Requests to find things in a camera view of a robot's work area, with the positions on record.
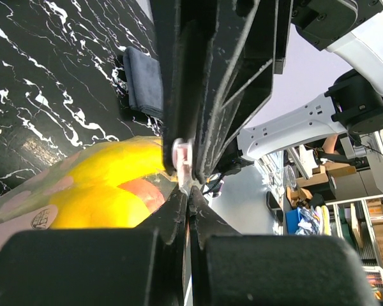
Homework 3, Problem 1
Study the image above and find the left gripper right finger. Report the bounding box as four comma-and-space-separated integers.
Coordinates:
188, 187, 378, 305

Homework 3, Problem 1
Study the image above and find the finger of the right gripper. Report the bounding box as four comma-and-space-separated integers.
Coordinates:
150, 1, 217, 174
192, 1, 289, 182

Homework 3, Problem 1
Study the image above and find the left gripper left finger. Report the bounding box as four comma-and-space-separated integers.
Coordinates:
0, 190, 188, 305

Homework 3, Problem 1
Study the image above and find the clear zip top bag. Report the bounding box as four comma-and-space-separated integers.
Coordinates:
0, 136, 191, 250

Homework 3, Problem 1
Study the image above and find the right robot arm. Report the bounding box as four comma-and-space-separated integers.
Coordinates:
151, 1, 383, 184

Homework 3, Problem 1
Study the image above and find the folded blue cloth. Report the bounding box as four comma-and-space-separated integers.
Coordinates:
123, 47, 163, 119

